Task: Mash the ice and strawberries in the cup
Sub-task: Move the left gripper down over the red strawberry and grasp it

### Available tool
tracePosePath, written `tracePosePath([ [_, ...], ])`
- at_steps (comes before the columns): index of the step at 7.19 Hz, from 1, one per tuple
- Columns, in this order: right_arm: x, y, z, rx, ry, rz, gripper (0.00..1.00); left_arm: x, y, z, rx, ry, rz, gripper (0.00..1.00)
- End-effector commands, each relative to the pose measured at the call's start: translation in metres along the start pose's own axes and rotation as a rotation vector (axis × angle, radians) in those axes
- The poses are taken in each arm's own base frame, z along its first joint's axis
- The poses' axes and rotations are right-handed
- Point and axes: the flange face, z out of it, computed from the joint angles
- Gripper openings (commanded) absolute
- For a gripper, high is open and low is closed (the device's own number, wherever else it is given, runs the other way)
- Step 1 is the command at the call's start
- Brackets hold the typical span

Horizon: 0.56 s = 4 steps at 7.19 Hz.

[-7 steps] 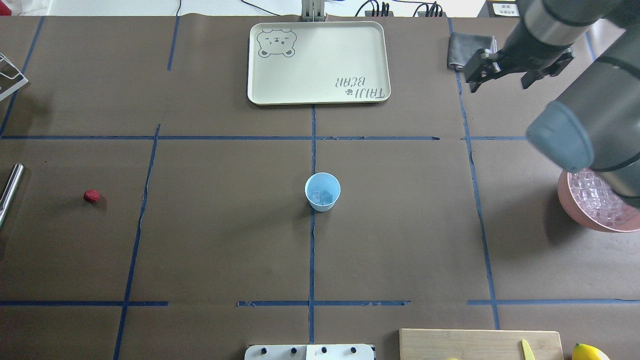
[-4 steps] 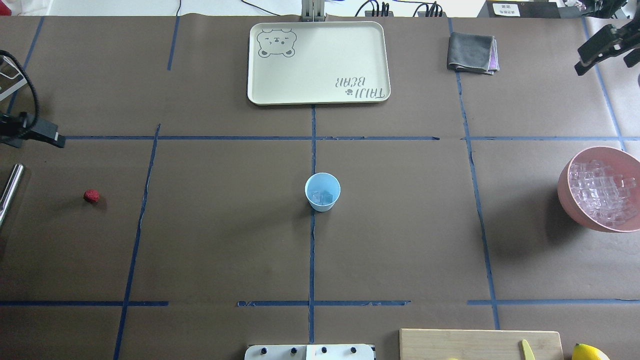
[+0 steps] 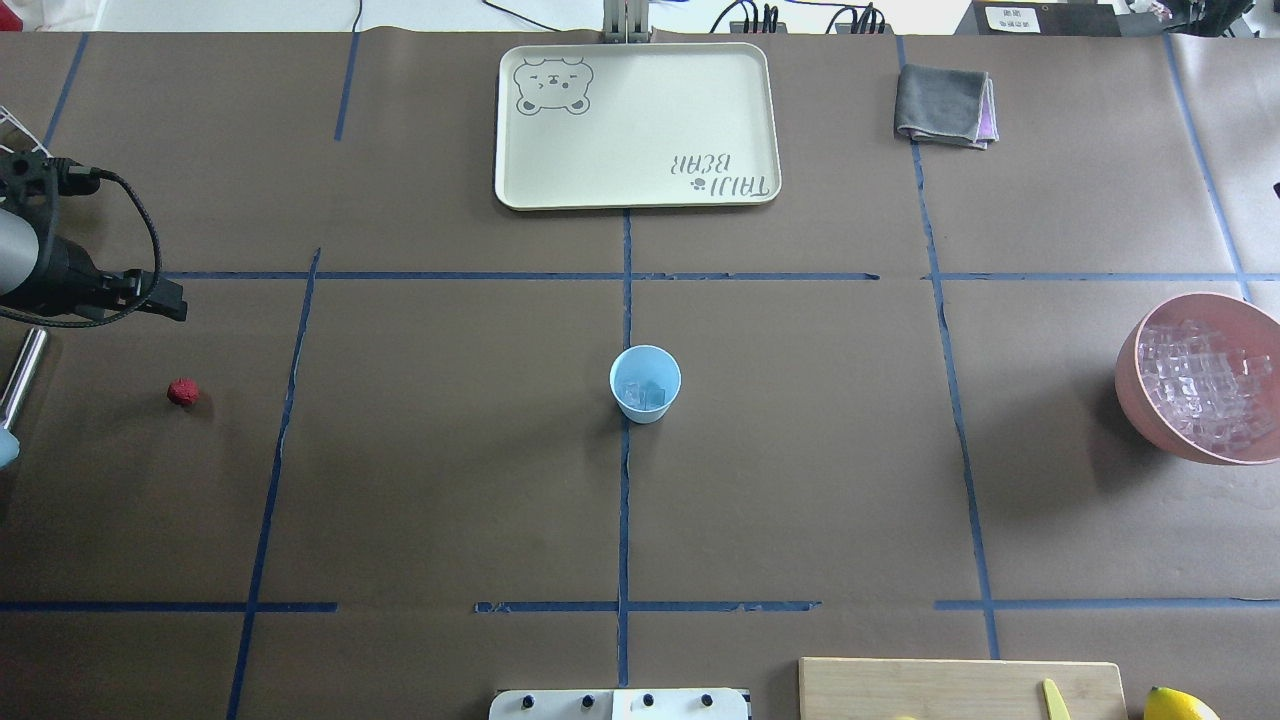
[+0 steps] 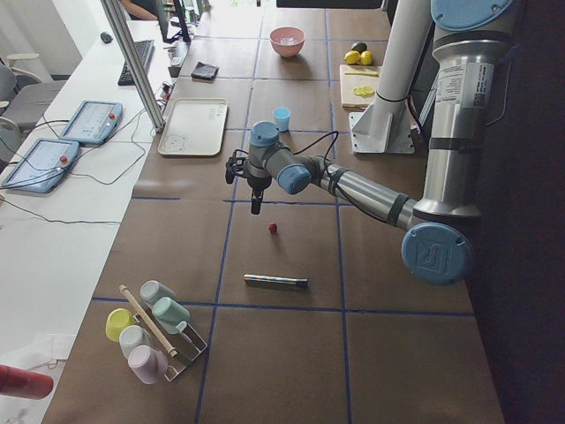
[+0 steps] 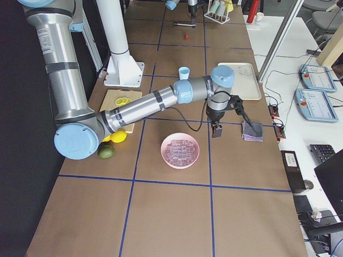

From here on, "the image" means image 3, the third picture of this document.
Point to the pink bowl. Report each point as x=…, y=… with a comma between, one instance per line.
x=1245, y=325

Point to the yellow lemon near board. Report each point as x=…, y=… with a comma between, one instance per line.
x=1166, y=703

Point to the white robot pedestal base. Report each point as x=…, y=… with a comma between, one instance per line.
x=622, y=703

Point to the grey folded cloth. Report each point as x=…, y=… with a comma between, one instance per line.
x=946, y=105

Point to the light blue plastic cup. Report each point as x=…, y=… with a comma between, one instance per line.
x=645, y=363

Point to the white wire cup rack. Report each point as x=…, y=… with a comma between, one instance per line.
x=15, y=137

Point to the wooden cutting board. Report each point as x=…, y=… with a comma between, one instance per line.
x=832, y=688

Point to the ice cubes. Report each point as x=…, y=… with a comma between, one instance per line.
x=643, y=397
x=1211, y=393

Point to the yellow plastic knife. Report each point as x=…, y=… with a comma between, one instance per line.
x=1054, y=703

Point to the cream bear tray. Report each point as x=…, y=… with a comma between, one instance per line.
x=605, y=126

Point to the aluminium frame post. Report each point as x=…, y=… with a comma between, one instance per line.
x=626, y=22

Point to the red strawberry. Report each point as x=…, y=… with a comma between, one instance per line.
x=183, y=392

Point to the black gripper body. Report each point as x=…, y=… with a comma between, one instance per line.
x=62, y=275

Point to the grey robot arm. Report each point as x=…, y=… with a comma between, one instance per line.
x=52, y=282

